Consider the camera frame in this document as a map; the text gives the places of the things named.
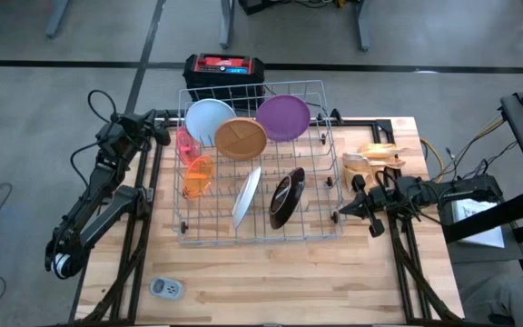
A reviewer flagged orange transparent plate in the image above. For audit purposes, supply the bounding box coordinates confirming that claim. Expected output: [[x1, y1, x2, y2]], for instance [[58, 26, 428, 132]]
[[182, 153, 216, 202]]

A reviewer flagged yellow black cable bundle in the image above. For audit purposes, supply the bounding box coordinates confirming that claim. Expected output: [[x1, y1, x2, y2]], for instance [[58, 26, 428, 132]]
[[419, 115, 519, 183]]

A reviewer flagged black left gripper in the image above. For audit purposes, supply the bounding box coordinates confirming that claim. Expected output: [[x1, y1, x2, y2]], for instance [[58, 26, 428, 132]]
[[96, 112, 173, 154]]

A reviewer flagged light blue plate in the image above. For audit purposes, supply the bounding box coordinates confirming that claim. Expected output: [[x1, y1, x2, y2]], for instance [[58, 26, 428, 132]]
[[184, 97, 238, 147]]

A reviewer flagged dark glazed ceramic plate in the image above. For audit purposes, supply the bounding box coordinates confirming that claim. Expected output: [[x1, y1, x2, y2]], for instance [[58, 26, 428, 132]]
[[268, 166, 307, 231]]

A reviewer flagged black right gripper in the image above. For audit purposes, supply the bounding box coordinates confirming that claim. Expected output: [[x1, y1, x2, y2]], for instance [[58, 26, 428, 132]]
[[339, 174, 397, 238]]

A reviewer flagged red black power station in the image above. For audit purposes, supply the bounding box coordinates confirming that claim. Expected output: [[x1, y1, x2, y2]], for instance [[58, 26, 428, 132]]
[[183, 53, 266, 110]]

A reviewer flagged black aluminium table frame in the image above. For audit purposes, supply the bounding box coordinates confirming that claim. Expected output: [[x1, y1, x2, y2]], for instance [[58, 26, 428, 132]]
[[68, 108, 465, 326]]

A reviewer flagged blue patterned plate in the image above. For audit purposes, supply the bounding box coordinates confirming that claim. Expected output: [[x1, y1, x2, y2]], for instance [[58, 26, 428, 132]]
[[231, 165, 263, 231]]

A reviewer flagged grey power strip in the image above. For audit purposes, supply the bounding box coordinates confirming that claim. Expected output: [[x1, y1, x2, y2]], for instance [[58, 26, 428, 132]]
[[148, 276, 186, 302]]

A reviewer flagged purple plate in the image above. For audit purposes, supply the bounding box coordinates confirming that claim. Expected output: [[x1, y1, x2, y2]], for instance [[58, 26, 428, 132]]
[[255, 94, 312, 144]]

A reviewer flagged grey table leg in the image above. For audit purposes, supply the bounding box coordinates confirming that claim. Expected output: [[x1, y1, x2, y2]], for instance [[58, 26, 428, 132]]
[[355, 0, 371, 52], [45, 0, 71, 40], [219, 0, 237, 50]]

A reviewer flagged black equipment box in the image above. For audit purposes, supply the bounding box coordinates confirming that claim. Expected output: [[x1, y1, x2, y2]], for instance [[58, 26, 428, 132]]
[[238, 0, 362, 15]]

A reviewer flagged grey wire dish rack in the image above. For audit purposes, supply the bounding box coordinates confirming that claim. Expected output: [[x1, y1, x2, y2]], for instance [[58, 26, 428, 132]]
[[172, 80, 345, 249]]

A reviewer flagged person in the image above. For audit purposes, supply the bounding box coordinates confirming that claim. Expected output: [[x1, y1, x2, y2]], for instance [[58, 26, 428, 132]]
[[459, 261, 523, 327]]

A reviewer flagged tan divided plate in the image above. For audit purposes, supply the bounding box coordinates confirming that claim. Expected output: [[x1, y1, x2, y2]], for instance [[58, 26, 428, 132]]
[[214, 116, 269, 162]]

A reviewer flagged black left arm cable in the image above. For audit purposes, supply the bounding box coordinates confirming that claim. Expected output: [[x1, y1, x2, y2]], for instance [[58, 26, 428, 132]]
[[69, 89, 120, 183]]

